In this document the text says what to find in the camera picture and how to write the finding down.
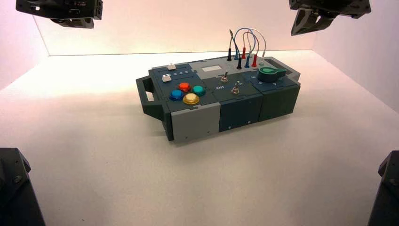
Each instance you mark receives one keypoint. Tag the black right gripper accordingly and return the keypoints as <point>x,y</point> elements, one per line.
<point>336,5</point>

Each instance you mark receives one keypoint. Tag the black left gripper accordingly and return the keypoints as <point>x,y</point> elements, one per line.
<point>62,7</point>

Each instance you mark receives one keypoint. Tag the green rotary knob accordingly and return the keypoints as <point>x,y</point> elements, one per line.
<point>270,74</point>

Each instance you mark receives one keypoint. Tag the white square slider knob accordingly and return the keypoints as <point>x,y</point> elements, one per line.
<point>166,78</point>
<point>170,66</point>

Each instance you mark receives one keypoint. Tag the white display window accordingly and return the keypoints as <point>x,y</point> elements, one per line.
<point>211,69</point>

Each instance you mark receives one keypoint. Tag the blue round push button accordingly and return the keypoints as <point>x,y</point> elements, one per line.
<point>176,94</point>

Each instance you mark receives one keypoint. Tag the orange round push button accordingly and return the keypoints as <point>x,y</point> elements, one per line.
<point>184,87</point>

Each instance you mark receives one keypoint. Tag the teal round push button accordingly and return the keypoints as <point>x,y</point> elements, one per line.
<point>198,90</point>

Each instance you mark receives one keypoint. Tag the yellow round push button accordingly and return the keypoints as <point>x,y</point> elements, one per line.
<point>190,99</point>

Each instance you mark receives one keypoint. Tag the grey and blue control box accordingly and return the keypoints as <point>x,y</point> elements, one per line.
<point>199,118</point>

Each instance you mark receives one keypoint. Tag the metal toggle switch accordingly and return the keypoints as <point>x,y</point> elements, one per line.
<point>235,89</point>
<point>225,77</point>

